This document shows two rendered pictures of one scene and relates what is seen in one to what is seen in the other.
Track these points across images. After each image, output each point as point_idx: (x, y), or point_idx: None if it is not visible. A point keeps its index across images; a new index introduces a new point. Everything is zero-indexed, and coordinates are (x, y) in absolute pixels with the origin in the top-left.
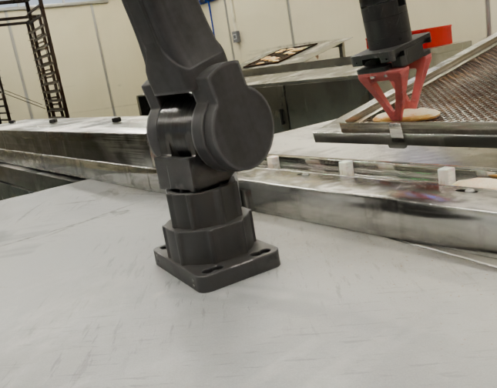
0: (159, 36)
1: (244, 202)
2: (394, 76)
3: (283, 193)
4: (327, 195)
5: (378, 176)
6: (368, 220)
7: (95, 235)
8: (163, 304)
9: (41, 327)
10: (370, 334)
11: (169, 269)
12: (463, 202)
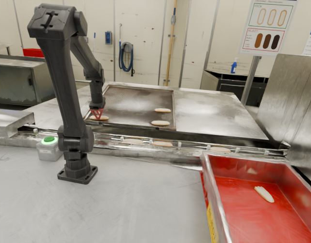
0: (74, 124)
1: None
2: (101, 111)
3: None
4: (98, 147)
5: (101, 137)
6: (110, 153)
7: (10, 173)
8: (79, 191)
9: (47, 212)
10: (134, 182)
11: (67, 180)
12: (133, 148)
